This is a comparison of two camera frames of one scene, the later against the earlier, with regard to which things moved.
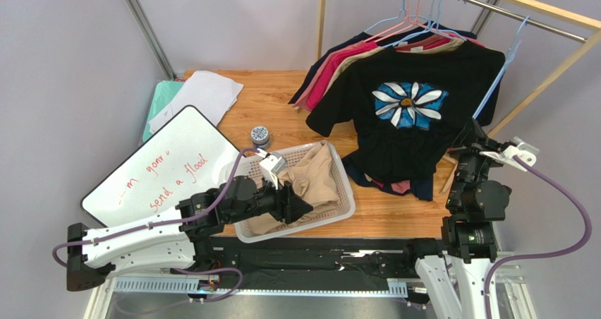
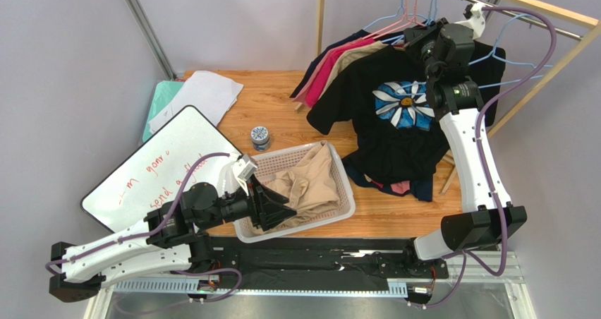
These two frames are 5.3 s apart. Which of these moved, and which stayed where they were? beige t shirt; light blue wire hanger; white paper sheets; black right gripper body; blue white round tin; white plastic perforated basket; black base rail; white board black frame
Moved: black right gripper body; light blue wire hanger
Stayed: blue white round tin; beige t shirt; white board black frame; white plastic perforated basket; white paper sheets; black base rail
